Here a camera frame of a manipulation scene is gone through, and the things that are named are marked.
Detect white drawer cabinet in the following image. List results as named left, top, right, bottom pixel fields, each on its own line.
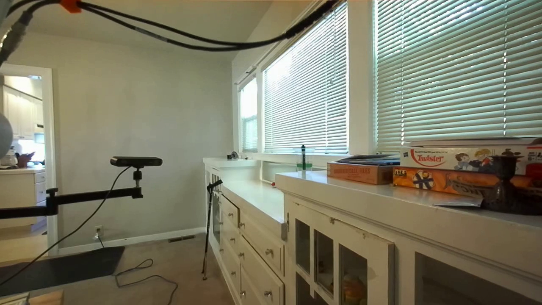
left=204, top=157, right=287, bottom=305

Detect white glass-door cabinet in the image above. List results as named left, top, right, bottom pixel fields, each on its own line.
left=276, top=171, right=542, bottom=305

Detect green and white bottle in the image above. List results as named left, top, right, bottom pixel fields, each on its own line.
left=297, top=144, right=312, bottom=171

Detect black tripod stand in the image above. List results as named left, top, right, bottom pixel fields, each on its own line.
left=202, top=177, right=222, bottom=281

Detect brown wooden box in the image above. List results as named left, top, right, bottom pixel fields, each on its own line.
left=327, top=162, right=393, bottom=184

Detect white Kinder game box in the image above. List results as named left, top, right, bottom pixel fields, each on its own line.
left=400, top=145, right=542, bottom=174

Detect orange board game box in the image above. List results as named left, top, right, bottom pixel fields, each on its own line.
left=393, top=166, right=542, bottom=208

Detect white window blinds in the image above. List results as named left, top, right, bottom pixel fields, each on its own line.
left=239, top=0, right=542, bottom=155

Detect black floor mat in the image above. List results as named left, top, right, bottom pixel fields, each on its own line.
left=0, top=247, right=124, bottom=296

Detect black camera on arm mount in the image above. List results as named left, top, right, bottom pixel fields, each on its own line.
left=0, top=154, right=165, bottom=222

